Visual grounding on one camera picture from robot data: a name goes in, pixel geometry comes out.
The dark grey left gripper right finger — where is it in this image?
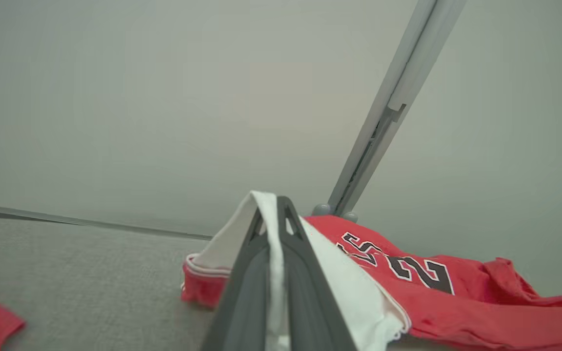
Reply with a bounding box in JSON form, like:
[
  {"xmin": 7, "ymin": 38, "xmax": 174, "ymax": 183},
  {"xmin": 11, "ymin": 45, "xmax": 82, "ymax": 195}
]
[{"xmin": 277, "ymin": 196, "xmax": 358, "ymax": 351}]

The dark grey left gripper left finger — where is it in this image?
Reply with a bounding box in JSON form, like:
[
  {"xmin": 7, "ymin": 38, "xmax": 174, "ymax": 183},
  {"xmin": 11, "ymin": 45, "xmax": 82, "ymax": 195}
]
[{"xmin": 201, "ymin": 210, "xmax": 272, "ymax": 351}]

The red basketball jersey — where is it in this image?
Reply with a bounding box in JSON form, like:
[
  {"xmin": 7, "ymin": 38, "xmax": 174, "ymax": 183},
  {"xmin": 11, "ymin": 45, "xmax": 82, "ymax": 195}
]
[{"xmin": 181, "ymin": 190, "xmax": 562, "ymax": 351}]

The grey baseboard rail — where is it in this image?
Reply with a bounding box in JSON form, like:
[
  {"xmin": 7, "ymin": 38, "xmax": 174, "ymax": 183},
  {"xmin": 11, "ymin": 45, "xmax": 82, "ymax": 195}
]
[{"xmin": 0, "ymin": 201, "xmax": 214, "ymax": 241}]

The grey partition post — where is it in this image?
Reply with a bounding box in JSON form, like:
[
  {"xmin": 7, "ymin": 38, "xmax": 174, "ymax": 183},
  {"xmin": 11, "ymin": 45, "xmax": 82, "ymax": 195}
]
[{"xmin": 327, "ymin": 0, "xmax": 468, "ymax": 218}]

